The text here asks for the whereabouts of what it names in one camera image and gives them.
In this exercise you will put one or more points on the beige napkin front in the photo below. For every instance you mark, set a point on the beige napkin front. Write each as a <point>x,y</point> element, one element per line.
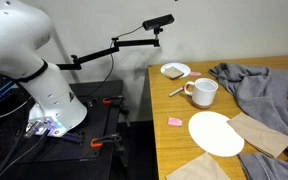
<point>203,167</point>

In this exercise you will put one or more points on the red capped marker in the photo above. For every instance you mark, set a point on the red capped marker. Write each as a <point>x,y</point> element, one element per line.
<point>176,91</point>

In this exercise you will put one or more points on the beige napkin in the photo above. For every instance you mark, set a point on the beige napkin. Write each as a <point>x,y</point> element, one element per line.
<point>203,167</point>
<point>268,141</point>

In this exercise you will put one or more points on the white ceramic mug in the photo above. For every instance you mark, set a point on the white ceramic mug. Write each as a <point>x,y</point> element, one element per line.
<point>202,92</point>

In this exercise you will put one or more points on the brown napkin on saucer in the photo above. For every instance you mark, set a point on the brown napkin on saucer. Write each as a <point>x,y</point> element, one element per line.
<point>173,73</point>

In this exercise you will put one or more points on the grey sweatshirt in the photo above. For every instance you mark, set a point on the grey sweatshirt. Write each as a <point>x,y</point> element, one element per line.
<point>262,93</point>

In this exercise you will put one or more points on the pink packet on table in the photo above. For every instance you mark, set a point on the pink packet on table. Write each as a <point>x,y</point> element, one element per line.
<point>174,122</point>

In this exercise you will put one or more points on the large white plate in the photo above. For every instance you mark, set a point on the large white plate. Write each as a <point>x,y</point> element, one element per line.
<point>211,132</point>

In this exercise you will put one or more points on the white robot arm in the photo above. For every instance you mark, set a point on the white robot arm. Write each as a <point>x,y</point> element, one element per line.
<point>23,30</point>

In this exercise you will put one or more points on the orange clamp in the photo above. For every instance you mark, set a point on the orange clamp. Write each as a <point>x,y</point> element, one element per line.
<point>113,99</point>
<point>111,138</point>

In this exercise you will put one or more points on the beige napkin right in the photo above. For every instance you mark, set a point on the beige napkin right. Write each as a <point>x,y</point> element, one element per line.
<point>268,141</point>

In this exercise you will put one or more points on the small white saucer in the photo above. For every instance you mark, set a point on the small white saucer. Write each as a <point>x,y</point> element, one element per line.
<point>182,67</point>

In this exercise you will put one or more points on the pink packet near saucer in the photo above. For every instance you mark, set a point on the pink packet near saucer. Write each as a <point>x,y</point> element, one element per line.
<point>195,74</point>

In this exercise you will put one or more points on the orange clamp upper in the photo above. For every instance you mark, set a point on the orange clamp upper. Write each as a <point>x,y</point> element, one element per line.
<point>113,99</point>

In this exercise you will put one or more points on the orange clamp lower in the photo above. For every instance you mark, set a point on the orange clamp lower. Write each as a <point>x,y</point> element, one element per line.
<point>111,138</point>

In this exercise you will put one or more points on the black camera on mount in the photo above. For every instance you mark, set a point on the black camera on mount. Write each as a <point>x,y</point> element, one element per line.
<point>158,22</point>

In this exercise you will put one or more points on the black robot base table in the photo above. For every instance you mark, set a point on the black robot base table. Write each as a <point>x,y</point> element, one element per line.
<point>69,157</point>

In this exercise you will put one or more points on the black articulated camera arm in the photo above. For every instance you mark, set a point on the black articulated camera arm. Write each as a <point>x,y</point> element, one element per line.
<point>78,61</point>

